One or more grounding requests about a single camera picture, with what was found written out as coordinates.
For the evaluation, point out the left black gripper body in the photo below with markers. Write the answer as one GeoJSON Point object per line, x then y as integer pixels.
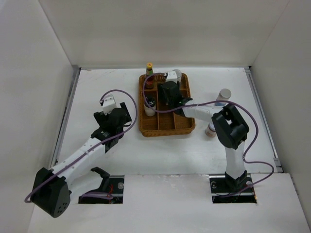
{"type": "Point", "coordinates": [102, 118]}

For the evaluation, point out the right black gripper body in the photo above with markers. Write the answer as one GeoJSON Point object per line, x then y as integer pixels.
{"type": "Point", "coordinates": [162, 96]}

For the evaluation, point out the yellow-capped sauce bottle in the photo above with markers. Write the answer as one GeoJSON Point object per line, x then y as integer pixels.
{"type": "Point", "coordinates": [149, 76]}

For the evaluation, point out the white grey-capped bottle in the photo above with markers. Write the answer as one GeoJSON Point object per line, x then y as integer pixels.
{"type": "Point", "coordinates": [177, 75]}

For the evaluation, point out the black-capped white shaker bottle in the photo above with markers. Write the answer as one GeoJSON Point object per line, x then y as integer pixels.
{"type": "Point", "coordinates": [150, 106]}

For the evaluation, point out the white blue-labelled bottle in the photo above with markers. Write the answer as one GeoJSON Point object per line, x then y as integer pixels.
{"type": "Point", "coordinates": [224, 94]}

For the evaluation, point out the orange spice jar red label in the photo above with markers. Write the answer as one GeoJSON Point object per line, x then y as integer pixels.
{"type": "Point", "coordinates": [210, 130]}

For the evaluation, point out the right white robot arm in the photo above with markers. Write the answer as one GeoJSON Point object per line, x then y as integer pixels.
{"type": "Point", "coordinates": [230, 127]}

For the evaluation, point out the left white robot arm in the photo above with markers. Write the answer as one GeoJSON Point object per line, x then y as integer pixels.
{"type": "Point", "coordinates": [53, 188]}

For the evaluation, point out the brown wicker divided basket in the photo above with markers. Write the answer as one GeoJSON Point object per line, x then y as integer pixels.
{"type": "Point", "coordinates": [162, 124]}

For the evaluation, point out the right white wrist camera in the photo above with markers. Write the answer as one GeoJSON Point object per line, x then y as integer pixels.
{"type": "Point", "coordinates": [168, 76]}

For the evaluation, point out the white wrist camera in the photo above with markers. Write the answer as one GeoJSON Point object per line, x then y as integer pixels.
{"type": "Point", "coordinates": [168, 76]}
{"type": "Point", "coordinates": [108, 104]}

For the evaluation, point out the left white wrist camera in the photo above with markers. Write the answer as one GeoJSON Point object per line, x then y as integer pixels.
{"type": "Point", "coordinates": [108, 104]}

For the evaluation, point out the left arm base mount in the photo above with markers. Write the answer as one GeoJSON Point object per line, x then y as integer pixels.
{"type": "Point", "coordinates": [108, 191]}

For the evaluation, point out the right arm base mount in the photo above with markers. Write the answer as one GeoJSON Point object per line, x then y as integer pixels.
{"type": "Point", "coordinates": [226, 190]}

